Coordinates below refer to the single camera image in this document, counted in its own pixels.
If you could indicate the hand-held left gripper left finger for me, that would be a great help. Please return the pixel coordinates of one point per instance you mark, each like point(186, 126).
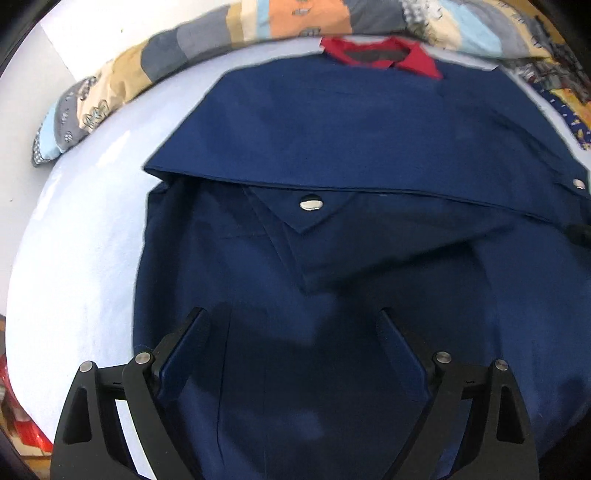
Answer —
point(183, 339)

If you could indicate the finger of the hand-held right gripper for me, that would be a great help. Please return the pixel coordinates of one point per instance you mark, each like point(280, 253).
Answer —
point(579, 233)

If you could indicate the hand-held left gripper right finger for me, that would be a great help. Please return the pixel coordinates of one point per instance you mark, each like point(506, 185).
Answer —
point(398, 342)

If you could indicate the navy jacket with red collar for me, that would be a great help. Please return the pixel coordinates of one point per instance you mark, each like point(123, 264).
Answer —
point(332, 221)

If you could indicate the dark patterned yellow cloth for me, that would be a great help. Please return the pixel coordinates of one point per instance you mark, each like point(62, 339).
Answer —
point(565, 104)

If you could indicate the light blue cloud-print bed sheet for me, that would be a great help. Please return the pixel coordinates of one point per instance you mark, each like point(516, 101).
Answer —
point(87, 240)

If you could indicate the red plastic object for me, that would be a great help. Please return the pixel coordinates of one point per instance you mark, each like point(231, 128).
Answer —
point(27, 429)

